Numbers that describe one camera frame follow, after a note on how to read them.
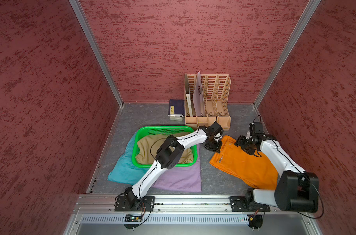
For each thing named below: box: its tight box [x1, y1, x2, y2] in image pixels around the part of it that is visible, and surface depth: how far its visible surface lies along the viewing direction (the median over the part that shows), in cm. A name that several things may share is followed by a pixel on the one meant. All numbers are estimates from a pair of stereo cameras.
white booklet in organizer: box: [185, 94, 193, 117], surface depth 93 cm
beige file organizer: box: [184, 72, 232, 131], surface depth 106 cm
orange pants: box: [209, 134, 279, 190], surface depth 87 cm
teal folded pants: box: [107, 131, 150, 186], surface depth 85 cm
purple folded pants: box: [151, 143, 202, 193], surface depth 82 cm
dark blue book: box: [168, 99, 185, 116], surface depth 120 cm
